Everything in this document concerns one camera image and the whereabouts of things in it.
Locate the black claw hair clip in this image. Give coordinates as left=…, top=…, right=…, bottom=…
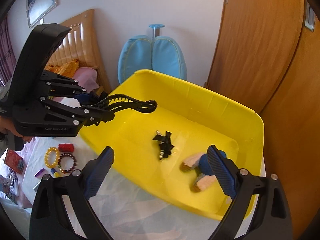
left=93, top=94, right=157, bottom=113

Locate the red cylinder lipstick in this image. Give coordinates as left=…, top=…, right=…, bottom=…
left=58, top=143, right=74, bottom=153

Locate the yellow blue glue stick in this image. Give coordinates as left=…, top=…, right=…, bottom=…
left=50, top=168, right=61, bottom=178

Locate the yellow bead bracelet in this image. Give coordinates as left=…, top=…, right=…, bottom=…
left=44, top=146, right=61, bottom=169

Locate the purple lipstick tube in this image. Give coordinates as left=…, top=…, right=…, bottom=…
left=34, top=167, right=45, bottom=178

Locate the dark red bead bracelet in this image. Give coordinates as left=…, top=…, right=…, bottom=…
left=57, top=153, right=77, bottom=174

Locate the person left hand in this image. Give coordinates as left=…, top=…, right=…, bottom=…
left=0, top=116, right=33, bottom=142

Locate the orange pillow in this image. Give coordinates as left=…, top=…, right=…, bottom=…
left=45, top=60, right=79, bottom=78

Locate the pink pillow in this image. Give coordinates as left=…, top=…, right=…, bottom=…
left=53, top=67, right=100, bottom=103

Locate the picture card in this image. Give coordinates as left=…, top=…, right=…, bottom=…
left=1, top=172, right=19, bottom=202

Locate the red booklet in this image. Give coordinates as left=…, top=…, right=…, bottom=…
left=4, top=149, right=25, bottom=174

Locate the white table cloth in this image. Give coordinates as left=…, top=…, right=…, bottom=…
left=0, top=97, right=266, bottom=240

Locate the blue plush toy hat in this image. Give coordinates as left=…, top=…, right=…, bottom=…
left=180, top=153, right=216, bottom=193

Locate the black bow pearl hairclip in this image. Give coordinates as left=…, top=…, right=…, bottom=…
left=153, top=131, right=174, bottom=160

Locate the yellow plastic storage bin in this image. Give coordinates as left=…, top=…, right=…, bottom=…
left=80, top=70, right=264, bottom=220

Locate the light blue chair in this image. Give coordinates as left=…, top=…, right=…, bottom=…
left=118, top=24, right=187, bottom=84

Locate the wooden wardrobe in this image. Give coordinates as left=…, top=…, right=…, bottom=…
left=207, top=0, right=319, bottom=239

